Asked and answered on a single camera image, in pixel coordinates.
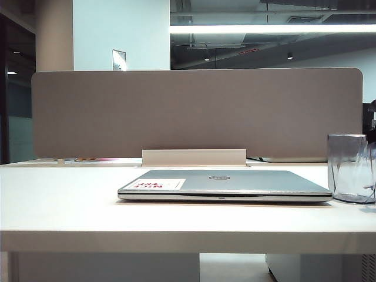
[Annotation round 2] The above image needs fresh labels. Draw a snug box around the pink paper sheet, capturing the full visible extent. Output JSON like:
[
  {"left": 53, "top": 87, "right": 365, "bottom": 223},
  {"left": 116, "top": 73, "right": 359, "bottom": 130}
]
[{"left": 73, "top": 157, "right": 118, "bottom": 163}]

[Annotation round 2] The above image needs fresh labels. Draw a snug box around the dark glass door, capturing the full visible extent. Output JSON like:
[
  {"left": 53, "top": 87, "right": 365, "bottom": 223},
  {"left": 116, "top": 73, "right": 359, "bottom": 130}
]
[{"left": 0, "top": 14, "right": 36, "bottom": 165}]

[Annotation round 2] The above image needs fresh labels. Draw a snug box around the clear grey plastic water cup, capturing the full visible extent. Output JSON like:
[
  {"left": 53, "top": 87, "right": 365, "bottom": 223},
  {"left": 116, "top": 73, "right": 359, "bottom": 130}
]
[{"left": 327, "top": 133, "right": 376, "bottom": 205}]

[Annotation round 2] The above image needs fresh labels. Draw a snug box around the silver closed laptop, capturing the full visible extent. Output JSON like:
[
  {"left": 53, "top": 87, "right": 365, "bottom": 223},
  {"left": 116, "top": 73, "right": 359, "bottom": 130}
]
[{"left": 117, "top": 169, "right": 333, "bottom": 203}]

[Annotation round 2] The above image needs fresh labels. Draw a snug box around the beige desk divider panel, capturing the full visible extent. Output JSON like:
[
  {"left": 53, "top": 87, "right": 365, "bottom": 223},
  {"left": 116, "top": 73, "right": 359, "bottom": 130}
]
[{"left": 31, "top": 67, "right": 365, "bottom": 159}]

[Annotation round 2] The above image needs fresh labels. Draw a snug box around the small framed wall notice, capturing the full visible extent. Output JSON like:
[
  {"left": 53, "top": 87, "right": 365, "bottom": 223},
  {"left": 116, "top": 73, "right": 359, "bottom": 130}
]
[{"left": 112, "top": 49, "right": 127, "bottom": 72}]

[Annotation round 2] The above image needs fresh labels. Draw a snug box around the long white ceiling light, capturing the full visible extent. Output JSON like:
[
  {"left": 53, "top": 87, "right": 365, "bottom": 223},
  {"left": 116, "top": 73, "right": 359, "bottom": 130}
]
[{"left": 169, "top": 25, "right": 376, "bottom": 34}]

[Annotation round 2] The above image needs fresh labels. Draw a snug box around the white red laptop sticker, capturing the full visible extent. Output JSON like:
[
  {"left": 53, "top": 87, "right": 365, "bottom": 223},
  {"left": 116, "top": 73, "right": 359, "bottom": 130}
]
[{"left": 130, "top": 178, "right": 186, "bottom": 190}]

